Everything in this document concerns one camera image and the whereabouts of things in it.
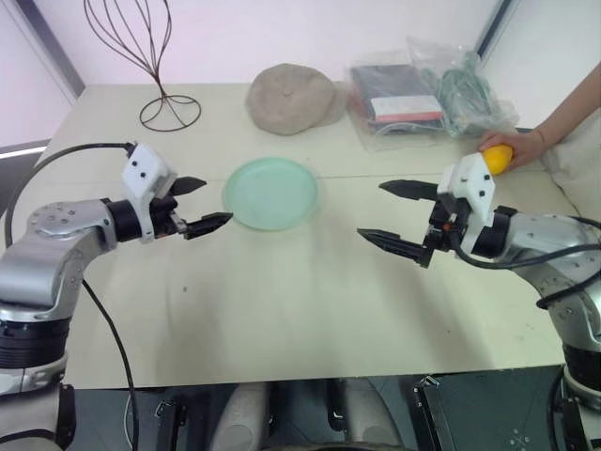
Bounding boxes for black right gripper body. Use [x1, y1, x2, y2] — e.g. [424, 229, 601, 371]
[422, 192, 471, 254]

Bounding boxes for person's bare hand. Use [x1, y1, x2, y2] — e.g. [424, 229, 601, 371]
[478, 129, 548, 171]

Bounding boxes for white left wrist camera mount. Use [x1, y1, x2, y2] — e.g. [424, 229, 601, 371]
[120, 144, 178, 243]

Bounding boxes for clear bag with black package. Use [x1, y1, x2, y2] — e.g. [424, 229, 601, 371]
[344, 62, 464, 154]

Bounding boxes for clear bag with green cable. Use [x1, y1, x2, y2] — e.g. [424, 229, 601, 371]
[405, 36, 520, 140]

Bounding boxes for light green round plate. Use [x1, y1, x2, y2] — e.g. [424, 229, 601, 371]
[221, 157, 321, 232]

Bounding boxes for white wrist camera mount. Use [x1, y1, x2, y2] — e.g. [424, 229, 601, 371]
[120, 144, 178, 243]
[437, 153, 498, 256]

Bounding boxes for black equipment case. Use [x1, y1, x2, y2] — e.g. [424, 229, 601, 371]
[411, 369, 572, 451]
[125, 385, 239, 451]

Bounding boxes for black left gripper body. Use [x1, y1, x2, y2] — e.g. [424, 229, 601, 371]
[149, 194, 190, 241]

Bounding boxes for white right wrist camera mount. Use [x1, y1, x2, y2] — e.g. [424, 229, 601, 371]
[437, 153, 498, 256]

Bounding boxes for brown wire hat stand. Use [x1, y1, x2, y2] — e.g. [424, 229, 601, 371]
[84, 0, 204, 133]

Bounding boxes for grey rounded shape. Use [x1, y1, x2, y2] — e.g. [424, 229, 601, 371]
[344, 377, 406, 451]
[219, 381, 270, 451]

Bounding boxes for grey window frame post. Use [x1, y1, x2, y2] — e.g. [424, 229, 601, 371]
[8, 0, 86, 105]
[472, 0, 516, 63]

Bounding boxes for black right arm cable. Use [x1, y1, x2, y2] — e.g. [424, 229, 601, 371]
[448, 229, 601, 311]

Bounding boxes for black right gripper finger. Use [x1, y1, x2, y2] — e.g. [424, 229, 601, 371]
[356, 227, 435, 270]
[378, 179, 440, 203]

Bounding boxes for beige flat cap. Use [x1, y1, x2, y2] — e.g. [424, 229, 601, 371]
[246, 62, 348, 137]

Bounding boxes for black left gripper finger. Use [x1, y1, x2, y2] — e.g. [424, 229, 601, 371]
[170, 176, 208, 197]
[185, 211, 235, 241]

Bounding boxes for yellow lemon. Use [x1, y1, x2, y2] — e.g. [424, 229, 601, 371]
[483, 145, 516, 177]

